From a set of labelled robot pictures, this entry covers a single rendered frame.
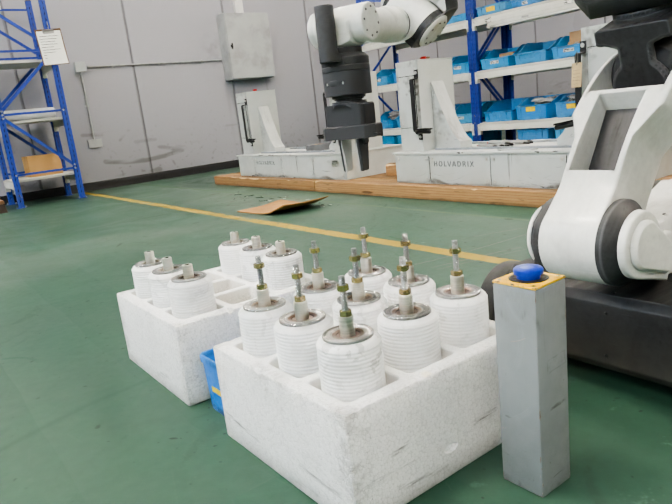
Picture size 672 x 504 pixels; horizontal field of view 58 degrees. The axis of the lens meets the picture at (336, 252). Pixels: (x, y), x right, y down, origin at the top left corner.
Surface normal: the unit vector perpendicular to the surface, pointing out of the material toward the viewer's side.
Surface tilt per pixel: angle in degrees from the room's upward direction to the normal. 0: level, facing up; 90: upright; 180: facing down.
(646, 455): 0
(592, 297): 46
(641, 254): 90
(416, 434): 90
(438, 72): 90
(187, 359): 90
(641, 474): 0
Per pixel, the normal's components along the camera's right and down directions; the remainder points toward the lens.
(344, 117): -0.59, 0.25
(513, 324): -0.79, 0.22
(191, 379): 0.59, 0.12
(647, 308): -0.65, -0.51
